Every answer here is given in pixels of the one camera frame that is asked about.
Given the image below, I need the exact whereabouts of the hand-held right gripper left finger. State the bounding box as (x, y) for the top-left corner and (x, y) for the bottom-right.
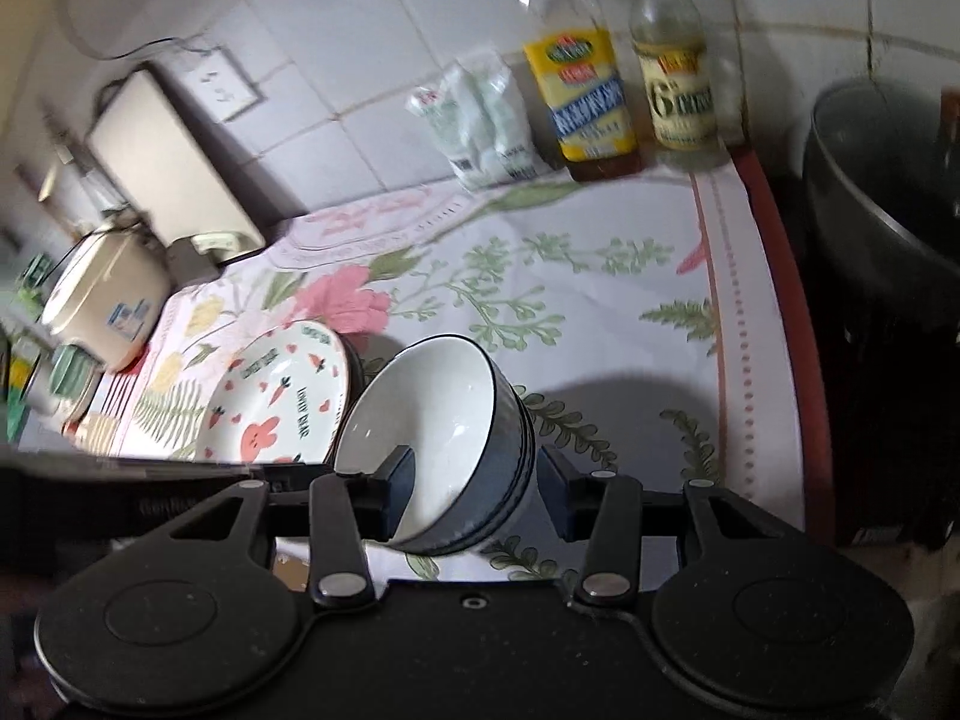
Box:
(169, 446), (416, 610)

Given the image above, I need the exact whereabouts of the white wall socket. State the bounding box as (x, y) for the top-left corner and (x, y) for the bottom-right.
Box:
(180, 49), (267, 123)

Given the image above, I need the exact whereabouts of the rabbit print white plate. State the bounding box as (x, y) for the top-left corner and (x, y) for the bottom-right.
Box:
(191, 320), (352, 464)

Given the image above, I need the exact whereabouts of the red checked cloth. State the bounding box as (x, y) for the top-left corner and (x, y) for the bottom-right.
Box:
(64, 367), (155, 458)

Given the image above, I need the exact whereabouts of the cream cutting board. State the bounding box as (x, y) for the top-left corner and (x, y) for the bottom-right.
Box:
(84, 67), (269, 260)

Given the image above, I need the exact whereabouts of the yellow label oil bottle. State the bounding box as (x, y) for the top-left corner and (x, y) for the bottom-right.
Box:
(506, 0), (644, 182)

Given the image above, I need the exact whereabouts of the wall cable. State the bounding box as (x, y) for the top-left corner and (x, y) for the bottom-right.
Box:
(60, 0), (226, 65)

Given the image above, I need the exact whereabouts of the floral tablecloth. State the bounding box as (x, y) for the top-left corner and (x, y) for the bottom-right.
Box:
(15, 165), (815, 578)

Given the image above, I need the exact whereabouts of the black wok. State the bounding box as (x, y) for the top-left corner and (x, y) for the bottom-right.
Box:
(802, 77), (960, 286)

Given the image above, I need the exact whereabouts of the green and white container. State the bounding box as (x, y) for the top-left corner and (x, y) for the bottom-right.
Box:
(41, 343), (102, 421)

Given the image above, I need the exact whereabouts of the white plastic packet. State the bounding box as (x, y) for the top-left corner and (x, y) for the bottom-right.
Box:
(407, 49), (542, 190)

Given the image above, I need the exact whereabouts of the clear vinegar bottle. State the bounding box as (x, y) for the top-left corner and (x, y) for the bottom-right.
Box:
(624, 0), (732, 170)

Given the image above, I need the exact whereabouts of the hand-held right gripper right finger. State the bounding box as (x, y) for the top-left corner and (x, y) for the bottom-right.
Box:
(540, 444), (758, 605)

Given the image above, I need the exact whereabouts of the cream rice cooker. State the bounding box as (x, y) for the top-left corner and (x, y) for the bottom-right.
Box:
(41, 229), (173, 372)

